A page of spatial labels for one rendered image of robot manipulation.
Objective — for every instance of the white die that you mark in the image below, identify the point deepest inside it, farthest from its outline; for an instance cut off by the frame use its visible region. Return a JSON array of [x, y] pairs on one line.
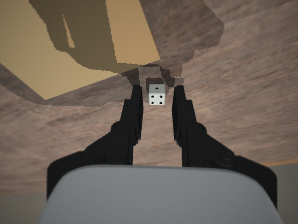
[[156, 94]]

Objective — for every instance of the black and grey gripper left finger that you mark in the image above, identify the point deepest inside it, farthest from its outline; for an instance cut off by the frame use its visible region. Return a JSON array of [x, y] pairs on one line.
[[114, 148]]

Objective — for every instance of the tan square mat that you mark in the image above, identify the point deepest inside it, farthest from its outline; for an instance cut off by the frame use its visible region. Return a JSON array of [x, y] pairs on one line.
[[57, 46]]

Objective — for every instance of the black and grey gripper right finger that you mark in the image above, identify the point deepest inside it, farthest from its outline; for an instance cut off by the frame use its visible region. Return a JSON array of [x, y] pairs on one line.
[[203, 151]]

